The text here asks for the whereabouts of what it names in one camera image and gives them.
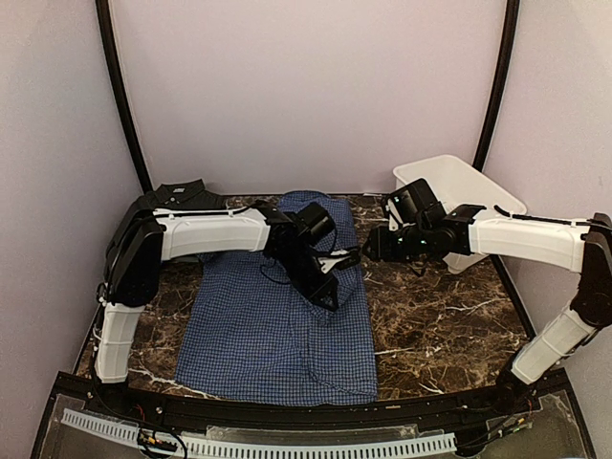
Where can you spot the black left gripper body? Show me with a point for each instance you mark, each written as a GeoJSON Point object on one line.
{"type": "Point", "coordinates": [303, 279]}

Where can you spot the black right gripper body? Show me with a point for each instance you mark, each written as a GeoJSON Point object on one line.
{"type": "Point", "coordinates": [411, 246]}

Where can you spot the blue checked long sleeve shirt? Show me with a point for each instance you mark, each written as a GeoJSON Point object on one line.
{"type": "Point", "coordinates": [254, 337]}

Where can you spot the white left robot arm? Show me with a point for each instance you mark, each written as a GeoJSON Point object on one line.
{"type": "Point", "coordinates": [147, 237]}

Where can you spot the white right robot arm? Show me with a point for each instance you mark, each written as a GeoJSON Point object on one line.
{"type": "Point", "coordinates": [582, 248]}

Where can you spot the white plastic basket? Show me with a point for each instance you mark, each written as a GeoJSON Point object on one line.
{"type": "Point", "coordinates": [456, 183]}

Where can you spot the black striped folded shirt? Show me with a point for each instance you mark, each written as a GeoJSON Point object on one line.
{"type": "Point", "coordinates": [184, 196]}

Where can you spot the black left frame post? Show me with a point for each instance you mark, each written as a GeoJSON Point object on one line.
{"type": "Point", "coordinates": [110, 50]}

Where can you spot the black frame post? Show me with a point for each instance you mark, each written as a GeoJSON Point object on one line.
{"type": "Point", "coordinates": [110, 50]}
{"type": "Point", "coordinates": [499, 80]}

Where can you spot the black front table rail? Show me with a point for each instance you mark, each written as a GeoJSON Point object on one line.
{"type": "Point", "coordinates": [462, 410]}

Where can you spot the black right frame post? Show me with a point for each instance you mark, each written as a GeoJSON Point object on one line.
{"type": "Point", "coordinates": [499, 80]}

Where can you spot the white slotted cable duct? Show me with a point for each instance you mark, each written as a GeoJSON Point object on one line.
{"type": "Point", "coordinates": [232, 443]}

